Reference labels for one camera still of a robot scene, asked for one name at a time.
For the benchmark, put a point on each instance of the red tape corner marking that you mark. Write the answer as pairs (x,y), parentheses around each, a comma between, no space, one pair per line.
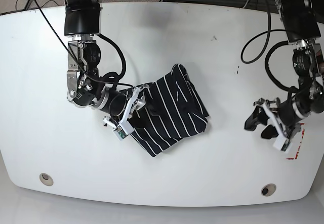
(296,144)

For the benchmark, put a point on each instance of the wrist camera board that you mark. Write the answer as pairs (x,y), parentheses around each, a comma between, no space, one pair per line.
(282,143)
(120,133)

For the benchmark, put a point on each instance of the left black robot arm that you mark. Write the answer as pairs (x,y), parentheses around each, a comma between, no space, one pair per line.
(300,25)

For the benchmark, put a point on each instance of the table cable grommet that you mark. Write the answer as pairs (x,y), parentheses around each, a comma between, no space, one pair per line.
(268,190)
(46,179)

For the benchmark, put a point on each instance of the left table cable grommet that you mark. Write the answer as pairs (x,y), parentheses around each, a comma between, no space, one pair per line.
(46,179)

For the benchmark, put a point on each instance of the right table cable grommet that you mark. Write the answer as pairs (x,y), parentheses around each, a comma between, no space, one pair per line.
(268,190)

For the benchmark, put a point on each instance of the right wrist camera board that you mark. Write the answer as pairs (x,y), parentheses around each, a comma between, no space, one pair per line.
(120,133)

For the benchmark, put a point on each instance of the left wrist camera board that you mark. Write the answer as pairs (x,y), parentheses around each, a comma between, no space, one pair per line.
(282,143)

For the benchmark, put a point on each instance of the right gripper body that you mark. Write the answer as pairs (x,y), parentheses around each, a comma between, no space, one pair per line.
(121,106)

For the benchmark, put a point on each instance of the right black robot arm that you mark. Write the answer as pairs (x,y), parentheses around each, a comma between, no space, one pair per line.
(86,87)

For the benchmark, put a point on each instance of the navy white striped t-shirt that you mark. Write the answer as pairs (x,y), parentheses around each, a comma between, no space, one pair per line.
(184,114)

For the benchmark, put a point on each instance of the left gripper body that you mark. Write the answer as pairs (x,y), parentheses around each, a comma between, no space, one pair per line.
(285,116)

